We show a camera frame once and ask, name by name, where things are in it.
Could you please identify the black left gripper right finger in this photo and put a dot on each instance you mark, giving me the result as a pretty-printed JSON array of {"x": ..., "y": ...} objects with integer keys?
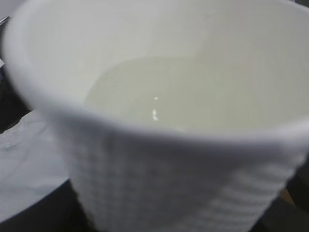
[{"x": 289, "y": 211}]

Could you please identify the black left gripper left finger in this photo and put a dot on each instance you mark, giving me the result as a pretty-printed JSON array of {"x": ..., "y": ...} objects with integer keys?
[{"x": 59, "y": 211}]

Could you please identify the white paper cup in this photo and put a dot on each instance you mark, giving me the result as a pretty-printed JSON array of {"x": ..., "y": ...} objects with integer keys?
[{"x": 170, "y": 115}]

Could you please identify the white crumpled cloth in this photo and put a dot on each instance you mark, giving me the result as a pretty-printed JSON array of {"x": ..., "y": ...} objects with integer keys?
[{"x": 31, "y": 166}]

